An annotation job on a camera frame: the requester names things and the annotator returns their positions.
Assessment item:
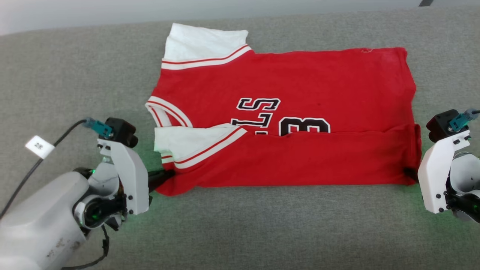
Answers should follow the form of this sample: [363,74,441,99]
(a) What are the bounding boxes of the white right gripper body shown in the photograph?
[417,129,480,224]

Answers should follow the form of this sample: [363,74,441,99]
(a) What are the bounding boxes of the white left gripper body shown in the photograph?
[73,139,151,231]

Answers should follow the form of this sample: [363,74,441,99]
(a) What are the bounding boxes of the red white baseball jersey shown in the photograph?
[145,22,422,197]

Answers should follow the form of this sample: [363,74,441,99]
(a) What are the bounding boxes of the grey fabric sofa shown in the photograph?
[0,4,480,270]

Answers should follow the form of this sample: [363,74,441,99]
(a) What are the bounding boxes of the right camera cable teal plug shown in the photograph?
[449,108,480,132]

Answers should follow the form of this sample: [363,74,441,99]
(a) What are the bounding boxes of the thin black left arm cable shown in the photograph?
[62,224,110,270]

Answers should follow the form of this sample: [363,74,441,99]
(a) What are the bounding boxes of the white printed cable tag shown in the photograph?
[25,135,56,159]

